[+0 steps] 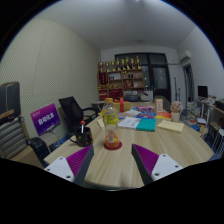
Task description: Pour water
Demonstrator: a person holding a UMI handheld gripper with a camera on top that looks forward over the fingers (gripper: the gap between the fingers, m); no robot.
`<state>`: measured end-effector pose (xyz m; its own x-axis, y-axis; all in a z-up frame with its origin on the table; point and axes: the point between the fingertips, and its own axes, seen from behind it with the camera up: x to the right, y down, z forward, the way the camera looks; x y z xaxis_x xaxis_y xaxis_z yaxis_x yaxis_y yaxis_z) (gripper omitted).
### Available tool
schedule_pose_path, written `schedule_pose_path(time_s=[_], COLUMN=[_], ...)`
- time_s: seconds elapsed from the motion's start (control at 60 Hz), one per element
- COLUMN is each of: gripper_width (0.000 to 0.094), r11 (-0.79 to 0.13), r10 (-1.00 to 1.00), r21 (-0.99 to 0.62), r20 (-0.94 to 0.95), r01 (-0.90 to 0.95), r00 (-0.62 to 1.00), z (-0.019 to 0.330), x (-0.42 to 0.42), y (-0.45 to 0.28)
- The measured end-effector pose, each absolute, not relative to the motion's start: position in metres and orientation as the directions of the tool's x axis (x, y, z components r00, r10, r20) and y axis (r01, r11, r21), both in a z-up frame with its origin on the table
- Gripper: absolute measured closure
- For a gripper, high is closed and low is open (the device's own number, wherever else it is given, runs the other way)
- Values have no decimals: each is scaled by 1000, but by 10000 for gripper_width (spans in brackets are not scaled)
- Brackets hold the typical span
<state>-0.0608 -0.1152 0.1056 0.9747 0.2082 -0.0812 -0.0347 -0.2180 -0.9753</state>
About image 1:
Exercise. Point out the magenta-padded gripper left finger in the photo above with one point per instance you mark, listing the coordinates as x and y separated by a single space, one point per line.
58 167

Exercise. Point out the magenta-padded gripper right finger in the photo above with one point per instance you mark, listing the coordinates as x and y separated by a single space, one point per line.
165 165

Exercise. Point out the clear bottle with yellow label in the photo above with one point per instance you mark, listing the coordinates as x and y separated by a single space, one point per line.
111 123

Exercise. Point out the black chair armrest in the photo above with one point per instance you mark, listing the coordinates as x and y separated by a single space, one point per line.
38 150

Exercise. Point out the pale yellow book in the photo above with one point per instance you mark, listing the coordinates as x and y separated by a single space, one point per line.
170 126

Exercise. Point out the black dotted mug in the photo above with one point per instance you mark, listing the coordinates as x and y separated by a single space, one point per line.
84 137

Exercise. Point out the teal book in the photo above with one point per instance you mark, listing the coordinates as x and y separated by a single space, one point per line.
146 125

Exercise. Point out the orange book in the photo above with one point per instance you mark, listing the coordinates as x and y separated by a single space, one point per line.
163 116

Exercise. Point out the purple sign board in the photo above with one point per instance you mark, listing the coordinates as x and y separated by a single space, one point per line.
45 119

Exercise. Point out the white stirrer with red ball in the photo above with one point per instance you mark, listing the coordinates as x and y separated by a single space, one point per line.
82 123

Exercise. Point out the flat round red coaster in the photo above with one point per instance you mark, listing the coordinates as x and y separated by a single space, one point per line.
117 147

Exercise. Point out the blue printed book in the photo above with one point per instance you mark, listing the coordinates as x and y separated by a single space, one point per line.
146 116

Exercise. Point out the grey striped chair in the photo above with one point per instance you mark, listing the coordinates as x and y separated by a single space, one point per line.
13 138

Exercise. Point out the white book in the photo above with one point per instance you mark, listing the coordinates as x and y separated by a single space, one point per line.
129 122

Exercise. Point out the black office chair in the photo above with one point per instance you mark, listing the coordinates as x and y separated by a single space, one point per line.
70 111

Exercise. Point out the pink flowers in white pot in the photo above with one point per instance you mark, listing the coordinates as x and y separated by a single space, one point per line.
176 107

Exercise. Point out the pink box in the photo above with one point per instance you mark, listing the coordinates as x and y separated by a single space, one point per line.
145 109

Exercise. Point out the beige cardboard piece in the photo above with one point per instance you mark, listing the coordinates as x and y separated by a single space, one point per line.
100 124

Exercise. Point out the small orange standing box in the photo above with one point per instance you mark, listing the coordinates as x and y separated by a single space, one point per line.
159 105

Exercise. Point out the yellow gift box, red ribbon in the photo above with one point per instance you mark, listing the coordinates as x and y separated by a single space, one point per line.
126 106

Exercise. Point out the cluttered side desk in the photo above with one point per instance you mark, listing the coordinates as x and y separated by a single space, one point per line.
213 108

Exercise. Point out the black computer monitor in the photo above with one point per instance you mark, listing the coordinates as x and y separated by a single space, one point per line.
202 91

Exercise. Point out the black framed glass door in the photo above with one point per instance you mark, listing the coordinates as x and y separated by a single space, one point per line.
159 80

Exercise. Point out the wooden shelf unit with trophies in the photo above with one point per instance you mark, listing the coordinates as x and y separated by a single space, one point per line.
131 81

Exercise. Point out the white wall air conditioner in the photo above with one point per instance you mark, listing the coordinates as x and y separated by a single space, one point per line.
185 56

